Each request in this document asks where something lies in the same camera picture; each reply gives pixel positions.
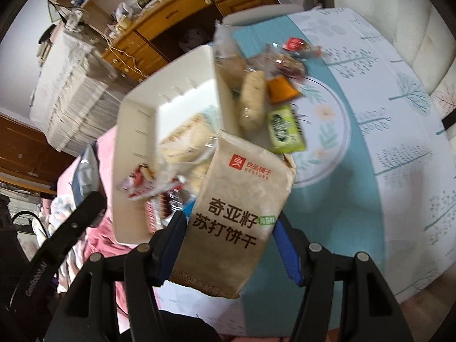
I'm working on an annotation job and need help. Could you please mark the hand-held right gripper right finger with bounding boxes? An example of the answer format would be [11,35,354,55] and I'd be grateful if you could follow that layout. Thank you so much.
[272,214,405,342]

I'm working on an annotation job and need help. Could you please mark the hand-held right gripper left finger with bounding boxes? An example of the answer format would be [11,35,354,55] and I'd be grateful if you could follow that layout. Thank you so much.
[44,212,188,342]

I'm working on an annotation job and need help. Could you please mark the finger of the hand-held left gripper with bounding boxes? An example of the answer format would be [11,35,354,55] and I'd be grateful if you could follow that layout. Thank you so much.
[44,192,107,259]

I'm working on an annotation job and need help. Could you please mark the red white wafer packet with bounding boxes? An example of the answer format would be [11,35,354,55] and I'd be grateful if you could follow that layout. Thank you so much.
[146,192,186,232]

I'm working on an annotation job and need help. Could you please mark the kraft paper cracker packet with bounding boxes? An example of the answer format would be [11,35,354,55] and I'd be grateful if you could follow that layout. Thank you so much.
[169,131,297,300]

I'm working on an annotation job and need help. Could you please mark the white red snack packet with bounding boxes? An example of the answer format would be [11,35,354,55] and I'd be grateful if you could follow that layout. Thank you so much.
[121,164,186,200]

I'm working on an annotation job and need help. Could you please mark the large yellow pastry packet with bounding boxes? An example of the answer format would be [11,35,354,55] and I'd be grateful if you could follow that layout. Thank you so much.
[157,112,218,193]

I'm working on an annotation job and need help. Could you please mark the white plastic storage bin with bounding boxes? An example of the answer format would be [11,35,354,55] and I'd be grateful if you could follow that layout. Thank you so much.
[112,44,246,245]

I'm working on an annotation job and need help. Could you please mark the green snack packet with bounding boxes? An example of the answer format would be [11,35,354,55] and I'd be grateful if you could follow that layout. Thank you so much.
[267,105,307,154]

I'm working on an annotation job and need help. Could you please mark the yellow rice roll packet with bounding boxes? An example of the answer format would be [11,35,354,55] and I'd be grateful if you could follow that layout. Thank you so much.
[238,70,267,131]

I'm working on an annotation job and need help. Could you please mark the orange snack packet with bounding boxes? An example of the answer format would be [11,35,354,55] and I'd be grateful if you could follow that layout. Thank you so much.
[267,76,300,105]

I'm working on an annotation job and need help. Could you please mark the red nut snack packet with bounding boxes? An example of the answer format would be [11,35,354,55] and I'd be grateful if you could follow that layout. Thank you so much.
[265,36,323,79]

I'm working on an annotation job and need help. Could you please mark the floral white blanket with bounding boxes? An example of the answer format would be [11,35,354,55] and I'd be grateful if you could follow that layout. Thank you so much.
[32,192,72,250]

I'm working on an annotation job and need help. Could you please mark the pink bedsheet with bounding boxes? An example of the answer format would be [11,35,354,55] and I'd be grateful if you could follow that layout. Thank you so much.
[55,128,157,328]

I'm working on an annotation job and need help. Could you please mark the folded blue jeans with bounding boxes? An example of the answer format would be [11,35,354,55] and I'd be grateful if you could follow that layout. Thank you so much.
[71,145,102,203]

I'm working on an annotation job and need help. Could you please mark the brown wooden door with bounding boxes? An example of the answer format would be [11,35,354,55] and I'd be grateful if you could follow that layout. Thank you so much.
[0,114,77,196]

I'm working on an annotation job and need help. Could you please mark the patterned blue white tablecloth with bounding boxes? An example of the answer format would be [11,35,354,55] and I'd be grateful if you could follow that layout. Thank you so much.
[153,7,456,328]

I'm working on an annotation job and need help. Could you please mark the floral fabric bag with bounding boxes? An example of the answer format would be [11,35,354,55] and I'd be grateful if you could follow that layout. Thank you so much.
[64,7,89,32]

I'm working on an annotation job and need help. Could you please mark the black wastebasket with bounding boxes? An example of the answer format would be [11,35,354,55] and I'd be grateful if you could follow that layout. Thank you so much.
[178,28,211,52]

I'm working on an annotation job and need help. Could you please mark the white plastic bag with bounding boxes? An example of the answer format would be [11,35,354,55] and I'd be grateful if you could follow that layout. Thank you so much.
[114,3,138,22]

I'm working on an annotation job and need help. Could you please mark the wooden desk with drawers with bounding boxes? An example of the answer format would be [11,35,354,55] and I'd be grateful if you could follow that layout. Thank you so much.
[101,0,282,82]

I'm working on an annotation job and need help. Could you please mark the white floral curtain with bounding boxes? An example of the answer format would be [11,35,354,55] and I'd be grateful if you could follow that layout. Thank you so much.
[321,0,456,139]

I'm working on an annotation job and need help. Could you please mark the white charging cable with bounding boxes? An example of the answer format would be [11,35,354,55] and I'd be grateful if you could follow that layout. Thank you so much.
[107,41,148,79]

